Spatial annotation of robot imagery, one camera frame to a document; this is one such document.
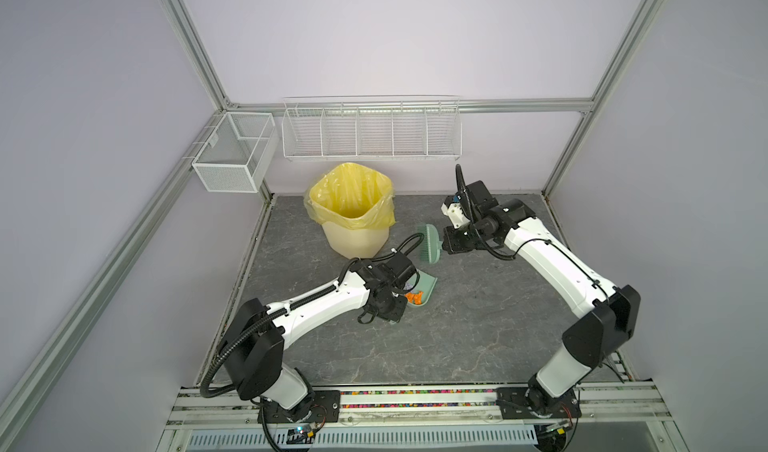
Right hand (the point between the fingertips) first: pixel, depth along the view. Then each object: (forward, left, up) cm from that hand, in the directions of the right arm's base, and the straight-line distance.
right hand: (446, 247), depth 80 cm
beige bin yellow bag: (+26, +29, -11) cm, 40 cm away
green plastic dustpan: (-3, +6, -15) cm, 16 cm away
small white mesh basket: (+37, +69, +5) cm, 79 cm away
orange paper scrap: (-8, +8, -15) cm, 19 cm away
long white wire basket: (+41, +22, +11) cm, 48 cm away
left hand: (-15, +15, -11) cm, 24 cm away
